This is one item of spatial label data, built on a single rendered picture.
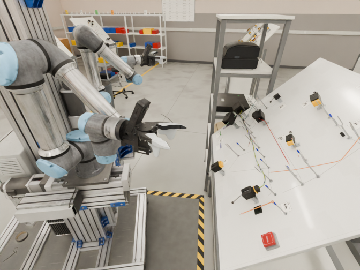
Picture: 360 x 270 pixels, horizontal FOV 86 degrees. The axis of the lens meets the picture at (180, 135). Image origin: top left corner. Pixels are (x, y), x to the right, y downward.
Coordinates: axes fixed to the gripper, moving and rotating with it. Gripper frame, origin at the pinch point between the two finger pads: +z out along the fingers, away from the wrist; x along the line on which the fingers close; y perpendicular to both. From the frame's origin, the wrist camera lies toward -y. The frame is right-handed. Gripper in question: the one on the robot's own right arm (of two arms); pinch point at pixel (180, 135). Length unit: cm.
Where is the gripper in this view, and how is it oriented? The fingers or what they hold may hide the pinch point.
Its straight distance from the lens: 57.0
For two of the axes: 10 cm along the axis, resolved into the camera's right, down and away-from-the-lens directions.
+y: -0.5, 9.0, 4.4
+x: -3.2, 4.0, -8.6
